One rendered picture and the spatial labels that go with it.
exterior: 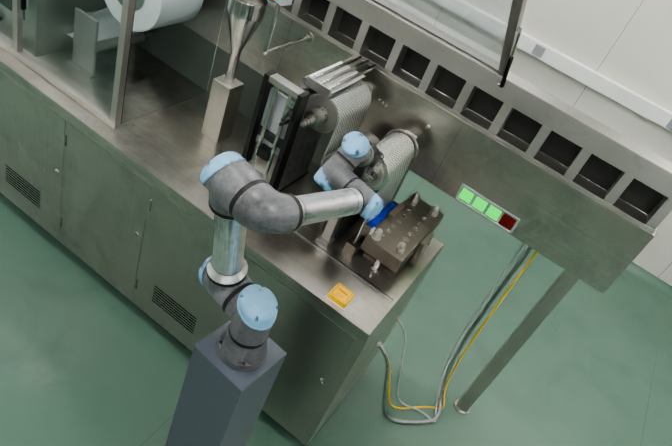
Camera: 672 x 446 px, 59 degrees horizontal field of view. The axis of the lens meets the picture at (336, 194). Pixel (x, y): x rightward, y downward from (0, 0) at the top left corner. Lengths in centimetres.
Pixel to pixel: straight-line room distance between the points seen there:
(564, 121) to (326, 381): 126
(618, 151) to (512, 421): 171
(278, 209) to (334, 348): 94
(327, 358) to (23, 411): 122
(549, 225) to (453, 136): 47
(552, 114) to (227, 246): 118
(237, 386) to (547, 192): 124
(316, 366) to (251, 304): 71
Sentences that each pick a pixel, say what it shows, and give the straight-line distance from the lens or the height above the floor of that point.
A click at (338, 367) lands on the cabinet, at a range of 227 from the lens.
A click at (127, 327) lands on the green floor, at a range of 299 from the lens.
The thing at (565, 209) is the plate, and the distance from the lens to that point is 227.
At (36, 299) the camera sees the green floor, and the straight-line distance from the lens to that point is 308.
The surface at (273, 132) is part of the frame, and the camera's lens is 213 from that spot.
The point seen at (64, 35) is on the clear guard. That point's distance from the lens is 261.
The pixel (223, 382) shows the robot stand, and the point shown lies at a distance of 184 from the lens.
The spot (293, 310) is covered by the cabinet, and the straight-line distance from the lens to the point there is 223.
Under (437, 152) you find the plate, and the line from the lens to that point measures 233.
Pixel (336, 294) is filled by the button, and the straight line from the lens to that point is 208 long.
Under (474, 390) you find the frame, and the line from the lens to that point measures 311.
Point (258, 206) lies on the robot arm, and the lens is 137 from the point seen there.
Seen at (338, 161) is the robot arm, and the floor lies 145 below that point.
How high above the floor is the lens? 240
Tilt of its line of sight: 36 degrees down
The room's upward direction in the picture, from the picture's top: 23 degrees clockwise
